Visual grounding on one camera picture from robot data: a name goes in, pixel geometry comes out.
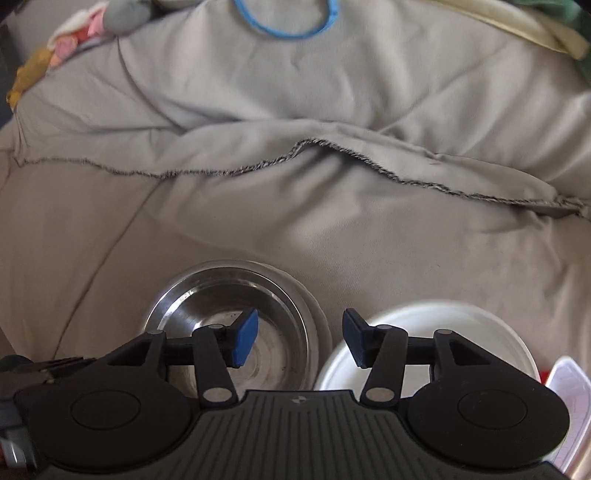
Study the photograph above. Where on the white rectangular tray red outside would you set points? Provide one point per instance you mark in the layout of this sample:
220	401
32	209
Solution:
575	397

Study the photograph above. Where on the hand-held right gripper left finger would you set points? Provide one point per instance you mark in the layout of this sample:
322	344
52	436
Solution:
244	339

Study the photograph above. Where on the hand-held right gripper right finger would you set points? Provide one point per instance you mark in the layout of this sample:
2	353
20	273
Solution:
354	337

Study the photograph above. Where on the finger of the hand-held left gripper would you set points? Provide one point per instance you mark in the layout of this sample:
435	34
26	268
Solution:
60	363

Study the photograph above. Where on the white bowl gold rim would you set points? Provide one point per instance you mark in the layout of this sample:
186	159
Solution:
485	332

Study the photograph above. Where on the grey plush toy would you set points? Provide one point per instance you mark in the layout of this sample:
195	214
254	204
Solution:
124	14

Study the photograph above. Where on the stainless steel bowl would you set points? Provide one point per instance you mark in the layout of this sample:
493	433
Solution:
198	300

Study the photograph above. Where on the cream cushion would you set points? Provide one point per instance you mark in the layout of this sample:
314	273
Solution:
517	23

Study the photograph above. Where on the pink plush toy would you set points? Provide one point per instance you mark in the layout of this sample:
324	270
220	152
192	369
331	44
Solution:
74	34

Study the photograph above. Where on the beige sofa cover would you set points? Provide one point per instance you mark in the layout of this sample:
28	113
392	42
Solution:
295	207

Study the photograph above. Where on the yellow plush toy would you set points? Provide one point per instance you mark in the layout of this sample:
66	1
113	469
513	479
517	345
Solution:
27	74

